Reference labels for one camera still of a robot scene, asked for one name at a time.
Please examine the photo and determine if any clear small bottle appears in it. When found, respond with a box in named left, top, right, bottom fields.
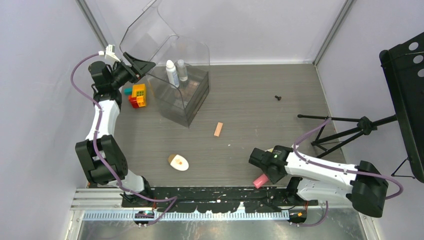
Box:
left=176, top=59, right=188, bottom=82

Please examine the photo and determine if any colourful toy block stack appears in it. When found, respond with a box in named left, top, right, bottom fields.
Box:
left=124, top=84, right=147, bottom=109

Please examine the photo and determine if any white oval compact case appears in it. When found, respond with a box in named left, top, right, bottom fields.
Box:
left=167, top=154, right=189, bottom=172

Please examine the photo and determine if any black perforated panel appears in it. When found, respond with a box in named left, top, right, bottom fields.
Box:
left=379, top=33, right=424, bottom=183

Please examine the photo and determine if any clear acrylic drawer organizer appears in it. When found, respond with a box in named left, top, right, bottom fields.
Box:
left=119, top=0, right=210, bottom=128

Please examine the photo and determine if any pink spray bottle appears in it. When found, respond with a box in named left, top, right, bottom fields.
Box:
left=252, top=173, right=270, bottom=189

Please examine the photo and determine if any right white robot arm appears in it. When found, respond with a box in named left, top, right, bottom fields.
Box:
left=248, top=145, right=389, bottom=218

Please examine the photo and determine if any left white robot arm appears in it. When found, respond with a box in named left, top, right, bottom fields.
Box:
left=70, top=51, right=155, bottom=207

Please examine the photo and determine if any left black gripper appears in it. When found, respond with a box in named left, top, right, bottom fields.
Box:
left=110, top=53, right=156, bottom=89

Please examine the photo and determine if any eyeshadow palette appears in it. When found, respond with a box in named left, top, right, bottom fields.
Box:
left=183, top=80, right=200, bottom=100

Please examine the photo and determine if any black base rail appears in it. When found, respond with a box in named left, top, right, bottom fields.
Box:
left=121, top=186, right=318, bottom=214

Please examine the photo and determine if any peach concealer stick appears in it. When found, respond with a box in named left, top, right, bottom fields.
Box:
left=213, top=122, right=223, bottom=137

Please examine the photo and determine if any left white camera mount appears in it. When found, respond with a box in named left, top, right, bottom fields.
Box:
left=97, top=44, right=121, bottom=63

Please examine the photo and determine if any black tripod stand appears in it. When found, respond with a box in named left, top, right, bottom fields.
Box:
left=297, top=114, right=398, bottom=158

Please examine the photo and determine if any white cylindrical bottle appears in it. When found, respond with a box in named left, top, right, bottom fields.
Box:
left=165, top=59, right=180, bottom=88

